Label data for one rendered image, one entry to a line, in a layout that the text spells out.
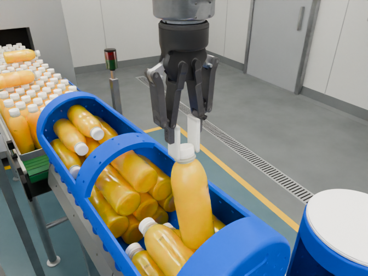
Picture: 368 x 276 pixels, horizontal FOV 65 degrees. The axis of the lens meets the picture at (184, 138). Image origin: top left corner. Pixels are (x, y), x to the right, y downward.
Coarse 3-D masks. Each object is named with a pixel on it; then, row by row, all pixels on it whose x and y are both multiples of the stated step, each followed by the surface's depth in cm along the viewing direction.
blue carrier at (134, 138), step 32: (64, 96) 102; (96, 96) 111; (128, 128) 105; (96, 160) 72; (160, 160) 93; (224, 192) 63; (96, 224) 67; (256, 224) 52; (192, 256) 47; (224, 256) 46; (256, 256) 47; (288, 256) 58
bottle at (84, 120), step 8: (72, 112) 102; (80, 112) 100; (88, 112) 101; (72, 120) 101; (80, 120) 97; (88, 120) 95; (96, 120) 97; (80, 128) 96; (88, 128) 94; (88, 136) 96
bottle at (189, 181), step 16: (192, 160) 54; (176, 176) 53; (192, 176) 53; (176, 192) 54; (192, 192) 53; (208, 192) 56; (176, 208) 56; (192, 208) 54; (208, 208) 56; (192, 224) 55; (208, 224) 56; (192, 240) 56
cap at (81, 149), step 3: (78, 144) 94; (81, 144) 93; (84, 144) 94; (78, 147) 92; (81, 147) 93; (84, 147) 94; (87, 147) 94; (78, 150) 93; (81, 150) 93; (84, 150) 94; (87, 150) 95; (78, 153) 93; (81, 153) 94; (84, 153) 94
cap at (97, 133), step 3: (93, 129) 94; (96, 129) 93; (99, 129) 93; (93, 132) 93; (96, 132) 93; (99, 132) 93; (102, 132) 94; (93, 135) 92; (96, 135) 93; (99, 135) 94; (102, 135) 95; (93, 138) 93; (96, 138) 94; (99, 138) 94
